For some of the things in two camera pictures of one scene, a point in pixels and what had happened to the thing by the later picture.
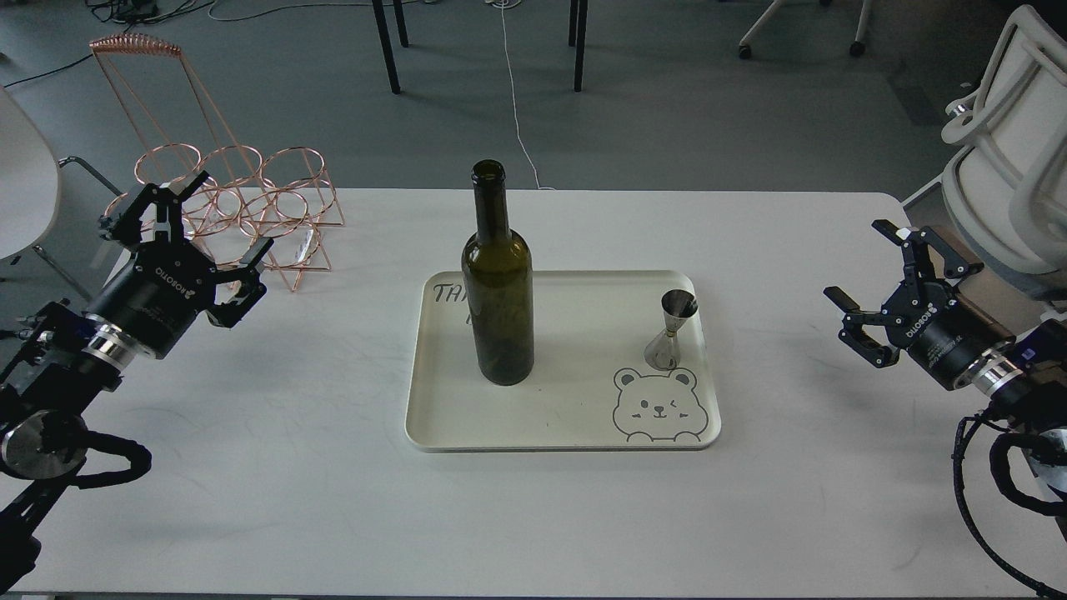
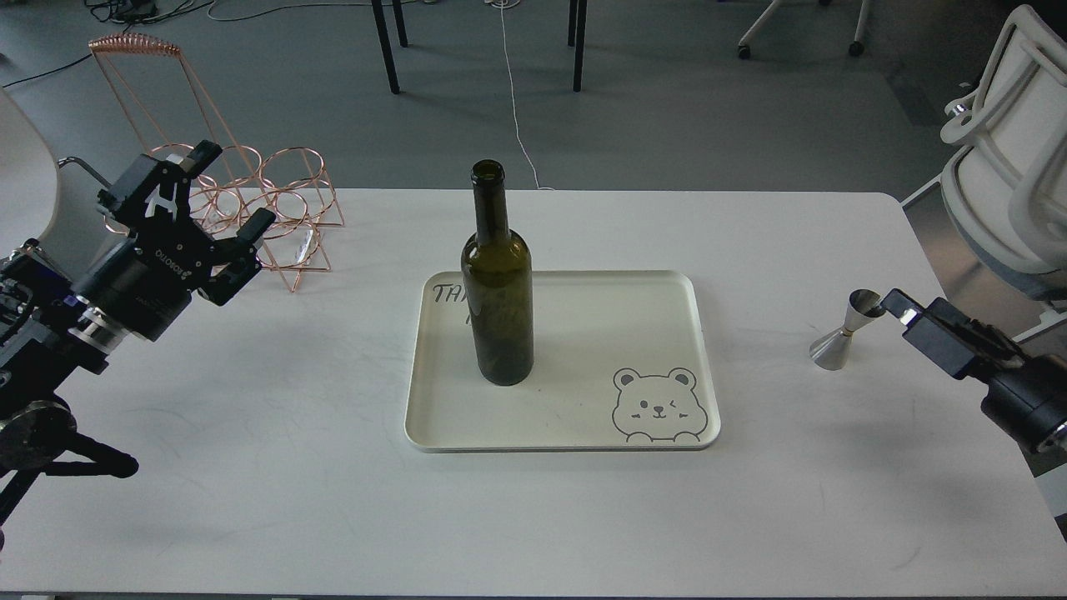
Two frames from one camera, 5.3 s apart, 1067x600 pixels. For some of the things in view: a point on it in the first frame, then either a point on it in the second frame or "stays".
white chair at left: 30,187 stays
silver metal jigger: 663,353 → 831,352
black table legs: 389,62 stays
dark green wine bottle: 498,277 stays
